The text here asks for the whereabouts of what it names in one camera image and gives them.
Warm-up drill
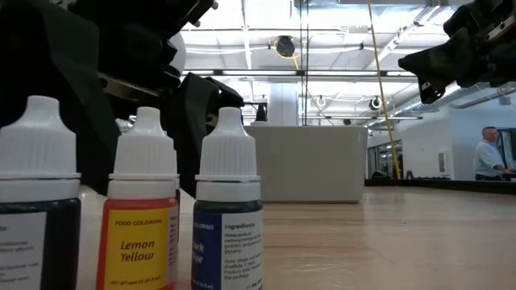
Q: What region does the person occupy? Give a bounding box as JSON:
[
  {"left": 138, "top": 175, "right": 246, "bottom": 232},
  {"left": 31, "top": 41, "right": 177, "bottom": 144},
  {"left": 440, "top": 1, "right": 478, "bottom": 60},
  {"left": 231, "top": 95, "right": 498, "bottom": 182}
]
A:
[{"left": 472, "top": 126, "right": 511, "bottom": 181}]

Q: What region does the dark blue food coloring bottle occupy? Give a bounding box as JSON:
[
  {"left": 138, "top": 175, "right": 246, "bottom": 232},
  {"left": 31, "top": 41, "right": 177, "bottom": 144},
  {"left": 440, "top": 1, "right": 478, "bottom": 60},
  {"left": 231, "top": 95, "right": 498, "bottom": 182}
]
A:
[{"left": 191, "top": 106, "right": 264, "bottom": 290}]

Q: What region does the white round building column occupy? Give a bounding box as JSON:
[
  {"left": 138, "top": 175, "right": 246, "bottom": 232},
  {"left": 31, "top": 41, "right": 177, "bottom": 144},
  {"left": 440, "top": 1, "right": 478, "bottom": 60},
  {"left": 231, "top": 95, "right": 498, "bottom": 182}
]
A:
[{"left": 268, "top": 83, "right": 302, "bottom": 126}]

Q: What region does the black ceiling cord reel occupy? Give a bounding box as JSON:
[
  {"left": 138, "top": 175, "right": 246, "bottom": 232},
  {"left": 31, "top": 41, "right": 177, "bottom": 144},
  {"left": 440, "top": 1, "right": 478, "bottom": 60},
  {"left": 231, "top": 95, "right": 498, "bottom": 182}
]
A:
[{"left": 274, "top": 35, "right": 297, "bottom": 59}]

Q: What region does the lemon yellow food coloring bottle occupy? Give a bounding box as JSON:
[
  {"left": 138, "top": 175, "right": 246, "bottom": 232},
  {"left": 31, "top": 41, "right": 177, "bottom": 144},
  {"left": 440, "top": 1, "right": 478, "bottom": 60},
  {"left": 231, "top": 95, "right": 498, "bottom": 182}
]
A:
[{"left": 95, "top": 106, "right": 181, "bottom": 290}]

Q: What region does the black aluminium table frame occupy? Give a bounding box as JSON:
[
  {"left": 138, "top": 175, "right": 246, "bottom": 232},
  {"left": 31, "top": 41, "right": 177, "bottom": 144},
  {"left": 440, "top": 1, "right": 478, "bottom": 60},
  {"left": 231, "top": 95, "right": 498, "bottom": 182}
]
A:
[{"left": 364, "top": 176, "right": 516, "bottom": 197}]

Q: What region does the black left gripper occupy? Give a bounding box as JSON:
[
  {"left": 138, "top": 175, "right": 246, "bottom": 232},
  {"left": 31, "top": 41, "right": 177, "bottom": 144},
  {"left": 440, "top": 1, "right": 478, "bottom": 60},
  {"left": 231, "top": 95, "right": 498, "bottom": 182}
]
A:
[{"left": 0, "top": 0, "right": 245, "bottom": 198}]

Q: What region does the yellow hanging cable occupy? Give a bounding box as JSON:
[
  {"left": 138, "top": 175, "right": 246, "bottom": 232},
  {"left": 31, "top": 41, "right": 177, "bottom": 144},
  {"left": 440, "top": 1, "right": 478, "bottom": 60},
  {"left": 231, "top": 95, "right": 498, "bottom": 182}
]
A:
[{"left": 366, "top": 0, "right": 402, "bottom": 181}]

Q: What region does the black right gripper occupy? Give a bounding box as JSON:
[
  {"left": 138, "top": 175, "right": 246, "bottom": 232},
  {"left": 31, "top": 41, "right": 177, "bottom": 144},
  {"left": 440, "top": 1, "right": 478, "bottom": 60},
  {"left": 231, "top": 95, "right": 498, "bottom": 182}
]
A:
[{"left": 397, "top": 0, "right": 516, "bottom": 105}]

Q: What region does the black vertical pole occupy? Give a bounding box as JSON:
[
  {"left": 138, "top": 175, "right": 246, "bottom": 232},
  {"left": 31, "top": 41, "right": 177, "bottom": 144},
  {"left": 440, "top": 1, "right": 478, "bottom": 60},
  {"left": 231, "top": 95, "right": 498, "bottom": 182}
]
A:
[{"left": 298, "top": 0, "right": 310, "bottom": 126}]

